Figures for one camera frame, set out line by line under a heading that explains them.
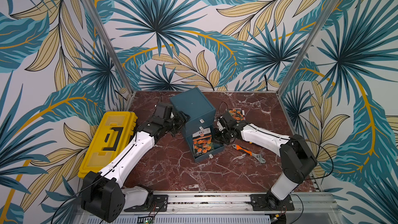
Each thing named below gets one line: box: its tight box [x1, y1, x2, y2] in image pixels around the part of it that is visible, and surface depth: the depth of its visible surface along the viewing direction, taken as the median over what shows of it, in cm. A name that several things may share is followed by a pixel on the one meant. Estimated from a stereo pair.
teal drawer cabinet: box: [169, 87, 225, 160], surface depth 85 cm
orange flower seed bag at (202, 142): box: [192, 127, 215, 159], surface depth 90 cm
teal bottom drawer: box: [185, 134, 225, 163], surface depth 86 cm
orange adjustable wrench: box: [232, 143, 267, 164], surface depth 92 cm
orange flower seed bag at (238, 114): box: [226, 108, 246, 122], surface depth 108 cm
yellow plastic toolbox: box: [77, 111, 138, 180], surface depth 80 cm
